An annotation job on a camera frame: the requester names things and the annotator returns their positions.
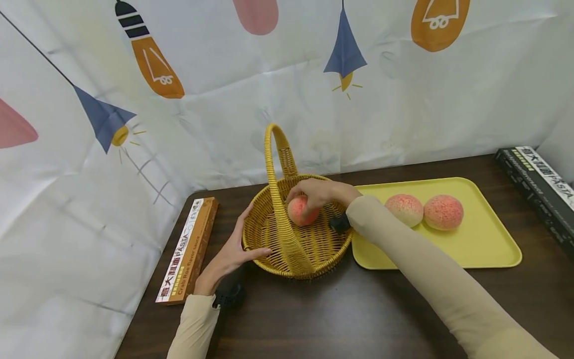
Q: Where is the person's left hand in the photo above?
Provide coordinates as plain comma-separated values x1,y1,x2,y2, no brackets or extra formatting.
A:
193,203,274,297

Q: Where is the person's right forearm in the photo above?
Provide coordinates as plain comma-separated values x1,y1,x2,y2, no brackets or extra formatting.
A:
345,195,560,359

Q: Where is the black wrist band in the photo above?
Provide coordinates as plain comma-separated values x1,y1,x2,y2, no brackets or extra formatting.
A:
211,268,247,310
328,213,353,234

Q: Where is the yellow plastic tray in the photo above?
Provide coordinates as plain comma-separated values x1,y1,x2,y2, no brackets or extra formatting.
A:
351,177,524,271

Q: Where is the person's right hand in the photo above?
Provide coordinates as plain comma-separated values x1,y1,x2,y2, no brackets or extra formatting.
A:
286,178,363,218

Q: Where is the black pasta box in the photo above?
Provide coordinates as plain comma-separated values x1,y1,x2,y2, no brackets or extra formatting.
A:
494,146,574,258

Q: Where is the pink peach bun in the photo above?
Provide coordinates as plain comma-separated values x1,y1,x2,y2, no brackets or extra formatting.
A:
385,194,425,228
423,194,465,231
287,195,321,227

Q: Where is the person's left forearm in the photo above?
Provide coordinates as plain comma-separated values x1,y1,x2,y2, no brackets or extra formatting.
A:
166,294,222,359

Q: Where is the yellow wicker basket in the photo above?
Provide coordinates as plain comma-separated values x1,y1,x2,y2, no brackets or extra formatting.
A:
242,123,355,280

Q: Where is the brown pasta box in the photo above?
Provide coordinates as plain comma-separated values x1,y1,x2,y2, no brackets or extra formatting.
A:
155,197,220,306

